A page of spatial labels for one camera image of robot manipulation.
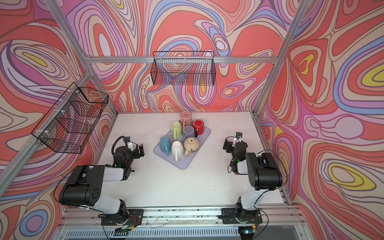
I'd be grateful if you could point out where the beige speckled mug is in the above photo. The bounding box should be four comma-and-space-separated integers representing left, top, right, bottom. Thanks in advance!
184, 137, 200, 157

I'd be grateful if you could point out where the lilac plastic tray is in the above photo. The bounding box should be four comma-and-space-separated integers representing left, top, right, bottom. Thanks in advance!
154, 127, 211, 170

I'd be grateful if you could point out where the pink mug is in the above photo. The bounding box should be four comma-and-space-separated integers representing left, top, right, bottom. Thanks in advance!
180, 111, 193, 128

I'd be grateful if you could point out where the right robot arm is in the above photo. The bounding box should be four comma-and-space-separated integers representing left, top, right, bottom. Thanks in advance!
223, 138, 283, 212

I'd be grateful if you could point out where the black wire basket left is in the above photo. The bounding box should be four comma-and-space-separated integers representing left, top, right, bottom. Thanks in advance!
31, 83, 109, 154

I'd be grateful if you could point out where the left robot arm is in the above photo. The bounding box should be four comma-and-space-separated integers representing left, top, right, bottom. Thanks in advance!
59, 145, 145, 217

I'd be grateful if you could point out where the light green mug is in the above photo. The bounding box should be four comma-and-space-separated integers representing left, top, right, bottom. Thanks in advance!
171, 121, 183, 141

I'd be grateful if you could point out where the white mug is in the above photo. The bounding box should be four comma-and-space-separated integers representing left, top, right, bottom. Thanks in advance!
172, 141, 184, 162

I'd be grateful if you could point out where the purple grey mug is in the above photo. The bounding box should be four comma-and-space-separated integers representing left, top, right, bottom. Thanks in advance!
183, 125, 197, 142

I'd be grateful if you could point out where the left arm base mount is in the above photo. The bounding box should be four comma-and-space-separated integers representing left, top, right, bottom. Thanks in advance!
99, 209, 144, 227

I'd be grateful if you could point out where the blue textured mug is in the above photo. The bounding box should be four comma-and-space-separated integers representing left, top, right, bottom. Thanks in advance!
159, 136, 172, 156

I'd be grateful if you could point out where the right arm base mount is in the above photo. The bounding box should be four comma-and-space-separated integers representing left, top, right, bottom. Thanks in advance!
218, 208, 263, 226

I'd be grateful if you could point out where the black wire basket back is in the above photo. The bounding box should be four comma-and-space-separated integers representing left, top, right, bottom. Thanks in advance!
151, 50, 216, 86

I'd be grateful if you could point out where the red mug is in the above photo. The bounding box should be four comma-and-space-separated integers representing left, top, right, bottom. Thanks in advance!
193, 119, 205, 137

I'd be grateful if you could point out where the aluminium front rail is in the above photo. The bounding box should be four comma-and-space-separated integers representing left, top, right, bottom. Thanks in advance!
53, 205, 312, 240

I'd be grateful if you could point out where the black wire basket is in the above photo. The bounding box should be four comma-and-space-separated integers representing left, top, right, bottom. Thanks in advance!
151, 50, 216, 86
31, 83, 109, 154

